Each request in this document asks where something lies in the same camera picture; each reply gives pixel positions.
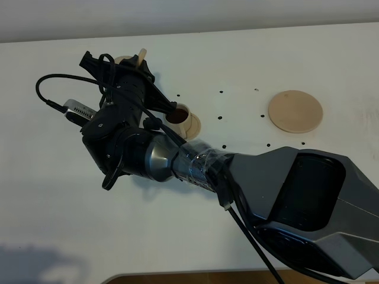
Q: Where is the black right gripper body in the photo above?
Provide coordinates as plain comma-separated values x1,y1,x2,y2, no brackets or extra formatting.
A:
79,52,174,177

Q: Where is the beige clay teapot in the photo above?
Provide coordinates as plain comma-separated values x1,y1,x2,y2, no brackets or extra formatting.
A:
114,48,147,69

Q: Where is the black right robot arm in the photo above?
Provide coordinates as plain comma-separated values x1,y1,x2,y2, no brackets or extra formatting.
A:
80,53,378,279

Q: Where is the beige teapot saucer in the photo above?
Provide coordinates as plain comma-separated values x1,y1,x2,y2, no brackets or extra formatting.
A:
268,90,323,134

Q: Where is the beige middle teacup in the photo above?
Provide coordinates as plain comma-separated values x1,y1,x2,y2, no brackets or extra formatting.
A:
163,104,192,139

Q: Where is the beige middle cup saucer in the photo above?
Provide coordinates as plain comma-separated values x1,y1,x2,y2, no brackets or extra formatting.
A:
179,114,201,141

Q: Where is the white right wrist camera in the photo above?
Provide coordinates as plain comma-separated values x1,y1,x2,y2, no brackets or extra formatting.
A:
63,99,97,127

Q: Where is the black right camera cable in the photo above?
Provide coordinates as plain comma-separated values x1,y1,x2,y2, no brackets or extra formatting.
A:
35,53,285,284

